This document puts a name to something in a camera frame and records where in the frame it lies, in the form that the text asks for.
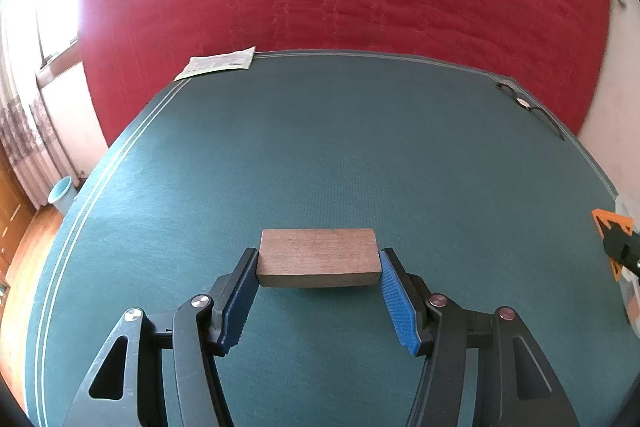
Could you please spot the small orange striped wedge block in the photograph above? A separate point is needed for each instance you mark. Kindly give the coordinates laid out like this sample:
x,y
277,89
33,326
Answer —
x,y
611,221

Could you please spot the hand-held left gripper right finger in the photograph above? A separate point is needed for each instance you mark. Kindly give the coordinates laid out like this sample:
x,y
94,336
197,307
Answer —
x,y
397,307

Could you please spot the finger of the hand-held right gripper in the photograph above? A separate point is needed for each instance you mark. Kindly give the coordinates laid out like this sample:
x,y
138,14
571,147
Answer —
x,y
625,252

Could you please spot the black eyeglasses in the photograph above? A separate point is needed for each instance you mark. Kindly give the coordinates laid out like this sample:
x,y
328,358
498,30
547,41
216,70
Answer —
x,y
522,102

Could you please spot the white paper sheet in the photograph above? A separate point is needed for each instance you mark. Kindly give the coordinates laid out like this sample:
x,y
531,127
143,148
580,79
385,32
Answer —
x,y
217,63

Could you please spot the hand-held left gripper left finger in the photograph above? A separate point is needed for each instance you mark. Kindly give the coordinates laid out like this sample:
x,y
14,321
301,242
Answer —
x,y
240,302

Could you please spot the patterned curtain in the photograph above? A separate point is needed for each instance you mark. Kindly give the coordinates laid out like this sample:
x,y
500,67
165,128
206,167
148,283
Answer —
x,y
30,132

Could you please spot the teal wastebasket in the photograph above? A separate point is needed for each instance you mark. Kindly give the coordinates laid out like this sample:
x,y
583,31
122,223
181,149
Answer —
x,y
62,194

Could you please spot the white plastic container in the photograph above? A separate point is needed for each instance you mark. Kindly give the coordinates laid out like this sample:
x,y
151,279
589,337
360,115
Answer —
x,y
631,302

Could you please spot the wooden cabinet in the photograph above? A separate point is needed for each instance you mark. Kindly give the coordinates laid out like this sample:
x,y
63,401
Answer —
x,y
15,217

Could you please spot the window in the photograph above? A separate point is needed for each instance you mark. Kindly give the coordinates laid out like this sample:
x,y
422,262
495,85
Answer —
x,y
57,37

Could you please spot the brown wooden rectangular block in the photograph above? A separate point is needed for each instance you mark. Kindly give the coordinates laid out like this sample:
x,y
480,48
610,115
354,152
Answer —
x,y
317,257

